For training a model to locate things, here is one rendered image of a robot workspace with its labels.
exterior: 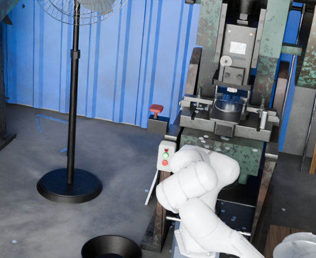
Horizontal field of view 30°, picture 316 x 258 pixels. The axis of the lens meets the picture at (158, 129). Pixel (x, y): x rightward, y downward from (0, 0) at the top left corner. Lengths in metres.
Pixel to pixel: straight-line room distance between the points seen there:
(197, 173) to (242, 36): 1.04
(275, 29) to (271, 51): 0.10
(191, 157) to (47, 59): 2.57
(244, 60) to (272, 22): 0.23
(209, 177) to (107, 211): 1.54
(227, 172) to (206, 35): 0.80
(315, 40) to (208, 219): 0.93
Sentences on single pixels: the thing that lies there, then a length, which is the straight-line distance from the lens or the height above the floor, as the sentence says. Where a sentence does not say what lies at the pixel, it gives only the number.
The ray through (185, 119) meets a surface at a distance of 2.94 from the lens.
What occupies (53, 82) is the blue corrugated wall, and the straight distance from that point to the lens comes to 4.52.
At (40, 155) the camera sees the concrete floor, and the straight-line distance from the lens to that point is 3.98.
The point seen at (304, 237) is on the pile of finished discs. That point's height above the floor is 0.37.
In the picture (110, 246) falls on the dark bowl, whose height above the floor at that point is 0.03.
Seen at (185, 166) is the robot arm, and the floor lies 0.90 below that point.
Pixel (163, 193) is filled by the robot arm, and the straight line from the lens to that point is 2.00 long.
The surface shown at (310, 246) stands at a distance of 2.73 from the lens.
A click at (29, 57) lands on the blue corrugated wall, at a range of 4.53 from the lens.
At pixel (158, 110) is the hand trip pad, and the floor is 0.76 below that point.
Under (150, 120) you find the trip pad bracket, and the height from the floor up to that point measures 0.70.
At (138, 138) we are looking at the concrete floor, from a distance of 4.28.
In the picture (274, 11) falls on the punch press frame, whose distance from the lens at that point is 2.76.
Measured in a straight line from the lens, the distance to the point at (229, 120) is 2.76.
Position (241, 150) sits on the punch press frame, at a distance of 2.87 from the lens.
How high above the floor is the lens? 1.86
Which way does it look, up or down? 25 degrees down
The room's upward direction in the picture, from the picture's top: 6 degrees clockwise
